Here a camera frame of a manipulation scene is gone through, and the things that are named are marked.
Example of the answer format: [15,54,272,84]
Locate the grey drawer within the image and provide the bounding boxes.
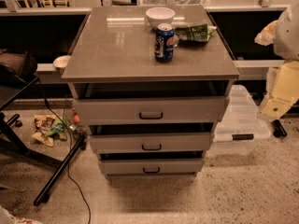
[89,133,212,154]
[73,97,228,125]
[98,159,204,176]

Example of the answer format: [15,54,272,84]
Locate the grey top drawer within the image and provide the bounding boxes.
[73,97,228,125]

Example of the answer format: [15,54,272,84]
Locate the grey bottom drawer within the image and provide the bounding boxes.
[98,159,204,176]

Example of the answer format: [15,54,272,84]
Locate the grey drawer cabinet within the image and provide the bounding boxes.
[61,5,241,179]

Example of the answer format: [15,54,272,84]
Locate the small white dish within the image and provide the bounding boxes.
[53,55,71,69]

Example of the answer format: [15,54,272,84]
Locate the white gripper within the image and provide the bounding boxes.
[254,21,299,120]

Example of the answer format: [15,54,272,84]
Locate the blue soda can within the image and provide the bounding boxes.
[154,23,175,63]

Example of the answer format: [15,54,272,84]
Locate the black stand leg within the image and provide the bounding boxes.
[272,119,287,137]

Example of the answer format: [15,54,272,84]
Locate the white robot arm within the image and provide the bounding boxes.
[254,0,299,120]

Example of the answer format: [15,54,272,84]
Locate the grey middle drawer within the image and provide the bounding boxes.
[89,133,212,154]

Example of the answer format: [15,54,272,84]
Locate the dark bag on table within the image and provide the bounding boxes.
[0,49,37,86]

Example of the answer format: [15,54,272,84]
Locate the green snack bag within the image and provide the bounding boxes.
[175,23,217,42]

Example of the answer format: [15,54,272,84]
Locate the black cable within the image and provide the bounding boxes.
[37,77,93,224]

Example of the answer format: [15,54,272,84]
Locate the wire mesh basket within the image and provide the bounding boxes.
[63,94,86,140]

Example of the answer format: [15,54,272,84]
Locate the snack bags on floor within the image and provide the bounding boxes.
[32,115,67,147]

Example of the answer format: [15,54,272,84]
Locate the white bowl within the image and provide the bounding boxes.
[146,7,175,29]

